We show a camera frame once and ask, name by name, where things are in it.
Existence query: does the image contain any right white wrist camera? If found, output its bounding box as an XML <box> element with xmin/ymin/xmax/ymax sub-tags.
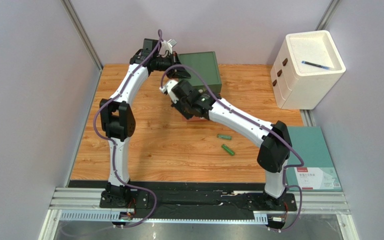
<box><xmin>159</xmin><ymin>79</ymin><xmax>179</xmax><ymax>104</ymax></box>

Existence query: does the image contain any red drawer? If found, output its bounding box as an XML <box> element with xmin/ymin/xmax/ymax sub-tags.
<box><xmin>187</xmin><ymin>116</ymin><xmax>207</xmax><ymax>122</ymax></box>

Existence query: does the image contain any teal box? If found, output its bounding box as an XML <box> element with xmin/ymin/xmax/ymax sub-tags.
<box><xmin>286</xmin><ymin>126</ymin><xmax>342</xmax><ymax>192</ymax></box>

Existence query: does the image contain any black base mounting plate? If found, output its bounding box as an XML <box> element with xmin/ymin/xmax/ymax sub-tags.
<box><xmin>99</xmin><ymin>181</ymin><xmax>298</xmax><ymax>221</ymax></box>

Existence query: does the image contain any green top drawer box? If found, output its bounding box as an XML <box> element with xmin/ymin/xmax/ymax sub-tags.
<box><xmin>178</xmin><ymin>51</ymin><xmax>222</xmax><ymax>95</ymax></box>

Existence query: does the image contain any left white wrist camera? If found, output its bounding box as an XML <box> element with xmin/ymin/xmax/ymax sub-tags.
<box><xmin>160</xmin><ymin>39</ymin><xmax>177</xmax><ymax>55</ymax></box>

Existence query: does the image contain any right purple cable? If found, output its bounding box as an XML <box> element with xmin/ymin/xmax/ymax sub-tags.
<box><xmin>160</xmin><ymin>64</ymin><xmax>305</xmax><ymax>233</ymax></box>

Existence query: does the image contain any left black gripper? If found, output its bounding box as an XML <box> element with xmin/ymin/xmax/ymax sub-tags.
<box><xmin>153</xmin><ymin>52</ymin><xmax>191</xmax><ymax>80</ymax></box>

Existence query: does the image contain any white three-drawer cabinet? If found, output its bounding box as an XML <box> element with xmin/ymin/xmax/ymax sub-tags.
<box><xmin>270</xmin><ymin>30</ymin><xmax>346</xmax><ymax>110</ymax></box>

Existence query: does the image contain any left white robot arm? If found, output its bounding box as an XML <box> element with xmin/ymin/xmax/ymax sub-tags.
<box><xmin>95</xmin><ymin>38</ymin><xmax>180</xmax><ymax>199</ymax></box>

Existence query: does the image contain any aluminium frame rail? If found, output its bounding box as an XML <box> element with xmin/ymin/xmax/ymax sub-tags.
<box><xmin>39</xmin><ymin>187</ymin><xmax>359</xmax><ymax>240</ymax></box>

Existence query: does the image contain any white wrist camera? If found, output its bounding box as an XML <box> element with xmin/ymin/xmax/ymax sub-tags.
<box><xmin>160</xmin><ymin>39</ymin><xmax>177</xmax><ymax>55</ymax></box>
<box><xmin>159</xmin><ymin>79</ymin><xmax>179</xmax><ymax>104</ymax></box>

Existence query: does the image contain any blue pen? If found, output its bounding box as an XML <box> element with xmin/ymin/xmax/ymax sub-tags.
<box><xmin>301</xmin><ymin>60</ymin><xmax>330</xmax><ymax>70</ymax></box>

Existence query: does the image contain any green lipstick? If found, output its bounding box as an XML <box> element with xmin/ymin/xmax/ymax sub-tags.
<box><xmin>221</xmin><ymin>144</ymin><xmax>235</xmax><ymax>156</ymax></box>
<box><xmin>217</xmin><ymin>134</ymin><xmax>233</xmax><ymax>141</ymax></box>

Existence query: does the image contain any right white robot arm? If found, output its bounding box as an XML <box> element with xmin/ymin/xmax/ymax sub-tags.
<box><xmin>160</xmin><ymin>79</ymin><xmax>291</xmax><ymax>199</ymax></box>

